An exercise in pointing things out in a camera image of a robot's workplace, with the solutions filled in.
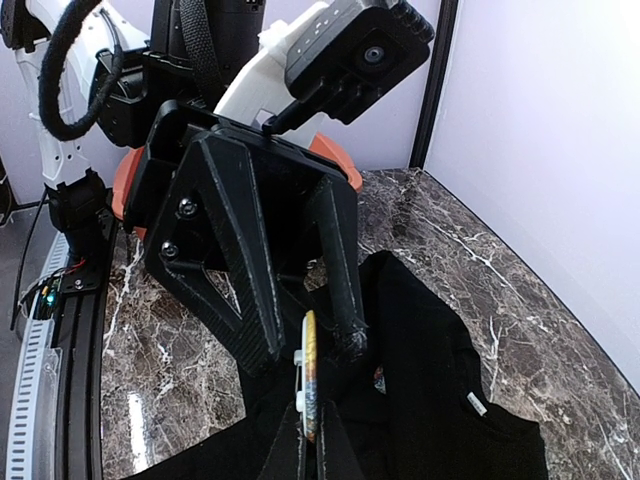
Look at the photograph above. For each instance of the left black frame post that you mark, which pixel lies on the left black frame post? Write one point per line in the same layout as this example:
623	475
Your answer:
435	82

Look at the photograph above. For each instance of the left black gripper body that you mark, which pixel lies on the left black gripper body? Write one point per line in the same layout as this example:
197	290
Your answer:
286	177

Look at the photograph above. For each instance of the white slotted cable duct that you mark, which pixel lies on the white slotted cable duct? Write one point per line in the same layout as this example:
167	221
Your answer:
32	422

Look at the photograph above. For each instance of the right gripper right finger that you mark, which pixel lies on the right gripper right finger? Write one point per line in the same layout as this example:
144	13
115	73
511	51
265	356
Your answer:
335	457

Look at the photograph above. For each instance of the black front rail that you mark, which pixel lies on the black front rail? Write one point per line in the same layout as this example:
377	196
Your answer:
78	335

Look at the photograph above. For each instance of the black t-shirt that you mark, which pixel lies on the black t-shirt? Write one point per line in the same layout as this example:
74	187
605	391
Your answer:
434	422

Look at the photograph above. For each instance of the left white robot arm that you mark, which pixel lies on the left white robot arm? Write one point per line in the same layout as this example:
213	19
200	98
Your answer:
85	65

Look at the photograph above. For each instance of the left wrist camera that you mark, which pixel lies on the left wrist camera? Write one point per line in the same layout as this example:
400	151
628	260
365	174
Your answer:
334	61

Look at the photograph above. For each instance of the orange plastic bin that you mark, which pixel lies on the orange plastic bin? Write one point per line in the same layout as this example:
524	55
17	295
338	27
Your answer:
141	182

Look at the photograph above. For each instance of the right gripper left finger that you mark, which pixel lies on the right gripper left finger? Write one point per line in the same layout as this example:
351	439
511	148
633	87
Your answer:
286	459

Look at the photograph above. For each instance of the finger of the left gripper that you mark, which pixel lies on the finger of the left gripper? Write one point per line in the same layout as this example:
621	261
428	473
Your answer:
333	211
209	249

